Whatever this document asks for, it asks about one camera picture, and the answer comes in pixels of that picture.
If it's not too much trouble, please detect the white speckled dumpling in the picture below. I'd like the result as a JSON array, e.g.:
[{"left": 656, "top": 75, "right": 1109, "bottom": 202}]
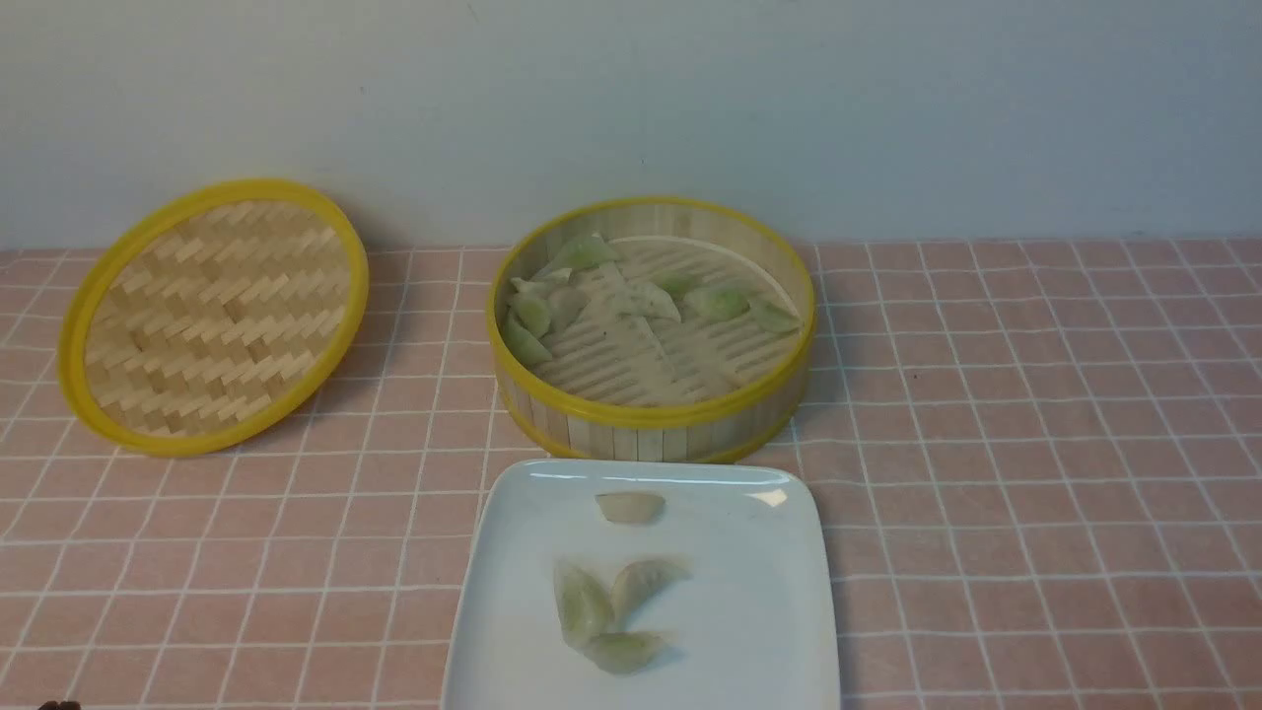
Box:
[{"left": 611, "top": 282, "right": 681, "bottom": 323}]

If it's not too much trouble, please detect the pale dumpling top of plate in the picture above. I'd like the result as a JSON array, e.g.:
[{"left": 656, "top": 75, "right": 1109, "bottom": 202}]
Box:
[{"left": 594, "top": 491, "right": 666, "bottom": 526}]

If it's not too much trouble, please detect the pale dumpling of plate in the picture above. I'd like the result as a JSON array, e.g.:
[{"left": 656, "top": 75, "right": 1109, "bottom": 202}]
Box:
[
  {"left": 594, "top": 491, "right": 666, "bottom": 526},
  {"left": 610, "top": 557, "right": 690, "bottom": 628}
]

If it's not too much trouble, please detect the pale dumpling middle of plate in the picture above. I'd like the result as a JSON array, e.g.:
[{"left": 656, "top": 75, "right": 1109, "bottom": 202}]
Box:
[{"left": 610, "top": 557, "right": 690, "bottom": 628}]

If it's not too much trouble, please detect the green dumpling left on plate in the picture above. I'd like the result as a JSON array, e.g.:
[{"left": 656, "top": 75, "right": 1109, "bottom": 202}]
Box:
[{"left": 553, "top": 561, "right": 615, "bottom": 649}]

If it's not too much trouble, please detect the green dumpling bottom of plate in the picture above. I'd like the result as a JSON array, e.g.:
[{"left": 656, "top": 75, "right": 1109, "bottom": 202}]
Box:
[{"left": 581, "top": 632, "right": 668, "bottom": 675}]

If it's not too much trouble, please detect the white square plate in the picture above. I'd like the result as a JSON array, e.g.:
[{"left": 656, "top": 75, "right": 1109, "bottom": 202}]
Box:
[{"left": 440, "top": 459, "right": 843, "bottom": 709}]

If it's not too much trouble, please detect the white steamer liner paper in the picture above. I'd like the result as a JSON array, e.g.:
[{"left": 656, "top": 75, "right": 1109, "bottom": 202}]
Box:
[{"left": 536, "top": 262, "right": 705, "bottom": 409}]

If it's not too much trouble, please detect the bamboo steamer basket yellow rim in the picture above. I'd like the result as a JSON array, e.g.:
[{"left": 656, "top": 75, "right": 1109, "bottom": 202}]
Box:
[{"left": 486, "top": 195, "right": 817, "bottom": 462}]

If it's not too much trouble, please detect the small green dumpling steamer centre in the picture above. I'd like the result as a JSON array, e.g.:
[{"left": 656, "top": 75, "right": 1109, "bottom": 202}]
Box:
[{"left": 651, "top": 271, "right": 700, "bottom": 301}]

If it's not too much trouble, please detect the pink checkered tablecloth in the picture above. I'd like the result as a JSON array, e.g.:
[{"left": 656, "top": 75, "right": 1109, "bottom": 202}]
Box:
[{"left": 1, "top": 240, "right": 1259, "bottom": 709}]

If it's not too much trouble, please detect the bamboo steamer lid yellow rim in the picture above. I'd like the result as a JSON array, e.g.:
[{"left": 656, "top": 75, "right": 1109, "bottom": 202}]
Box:
[{"left": 57, "top": 179, "right": 370, "bottom": 458}]

